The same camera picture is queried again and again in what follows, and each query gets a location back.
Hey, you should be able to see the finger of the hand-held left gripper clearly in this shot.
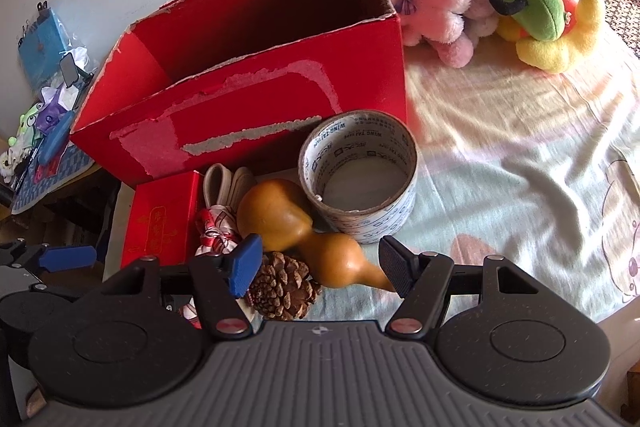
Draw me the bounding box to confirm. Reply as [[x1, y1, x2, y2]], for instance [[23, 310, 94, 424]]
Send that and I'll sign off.
[[0, 238, 99, 280]]

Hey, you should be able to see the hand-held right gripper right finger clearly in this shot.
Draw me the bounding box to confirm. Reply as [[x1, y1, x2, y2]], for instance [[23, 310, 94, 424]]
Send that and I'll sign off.
[[378, 235, 538, 342]]

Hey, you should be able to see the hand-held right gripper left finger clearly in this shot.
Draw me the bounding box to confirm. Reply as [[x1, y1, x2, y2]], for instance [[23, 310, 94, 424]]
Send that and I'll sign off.
[[100, 233, 264, 342]]

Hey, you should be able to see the pine cone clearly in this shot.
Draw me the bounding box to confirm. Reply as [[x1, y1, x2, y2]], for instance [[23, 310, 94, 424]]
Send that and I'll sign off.
[[246, 251, 323, 322]]

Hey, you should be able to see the brown gourd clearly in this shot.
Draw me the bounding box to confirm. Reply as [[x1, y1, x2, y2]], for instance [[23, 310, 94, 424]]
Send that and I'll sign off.
[[236, 178, 398, 293]]

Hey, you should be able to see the printed tape roll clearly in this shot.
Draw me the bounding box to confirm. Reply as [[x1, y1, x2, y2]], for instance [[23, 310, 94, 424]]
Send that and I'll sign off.
[[298, 110, 418, 245]]

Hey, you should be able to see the small red gift box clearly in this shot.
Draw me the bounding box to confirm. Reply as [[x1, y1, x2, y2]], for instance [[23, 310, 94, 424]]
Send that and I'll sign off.
[[120, 171, 206, 270]]

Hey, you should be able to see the red cardboard box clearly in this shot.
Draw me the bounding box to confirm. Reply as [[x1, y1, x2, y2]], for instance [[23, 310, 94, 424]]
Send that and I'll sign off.
[[69, 0, 408, 188]]

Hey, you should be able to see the blue patterned book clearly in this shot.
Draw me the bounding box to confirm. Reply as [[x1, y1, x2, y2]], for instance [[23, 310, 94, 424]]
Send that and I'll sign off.
[[12, 142, 97, 215]]

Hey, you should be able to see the small white plush toy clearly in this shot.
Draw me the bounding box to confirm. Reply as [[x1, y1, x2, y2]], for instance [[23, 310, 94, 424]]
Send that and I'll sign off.
[[0, 149, 21, 184]]

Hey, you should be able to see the blue pencil case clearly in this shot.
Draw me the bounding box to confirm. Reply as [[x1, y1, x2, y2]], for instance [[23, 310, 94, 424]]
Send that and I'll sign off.
[[37, 112, 76, 164]]

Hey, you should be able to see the green frog toy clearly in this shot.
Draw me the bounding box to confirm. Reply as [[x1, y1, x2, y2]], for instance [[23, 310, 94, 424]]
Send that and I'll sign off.
[[7, 104, 42, 142]]

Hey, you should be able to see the blue packet in plastic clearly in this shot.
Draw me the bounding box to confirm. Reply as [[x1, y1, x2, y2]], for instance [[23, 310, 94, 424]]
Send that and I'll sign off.
[[17, 2, 76, 88]]

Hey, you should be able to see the yellow plush toy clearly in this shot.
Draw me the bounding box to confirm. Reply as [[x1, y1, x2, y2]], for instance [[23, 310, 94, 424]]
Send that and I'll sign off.
[[497, 0, 606, 75]]

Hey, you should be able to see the pink plush toy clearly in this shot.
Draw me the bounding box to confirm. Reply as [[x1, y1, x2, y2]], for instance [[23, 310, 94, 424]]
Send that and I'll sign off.
[[372, 0, 476, 68]]

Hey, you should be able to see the lavender plush toy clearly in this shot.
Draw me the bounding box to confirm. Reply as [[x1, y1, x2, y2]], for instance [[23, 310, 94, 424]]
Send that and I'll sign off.
[[445, 0, 501, 40]]

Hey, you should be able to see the dark patterned cloth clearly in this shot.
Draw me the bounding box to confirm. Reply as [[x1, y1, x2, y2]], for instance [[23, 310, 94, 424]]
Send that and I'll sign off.
[[580, 0, 640, 58]]

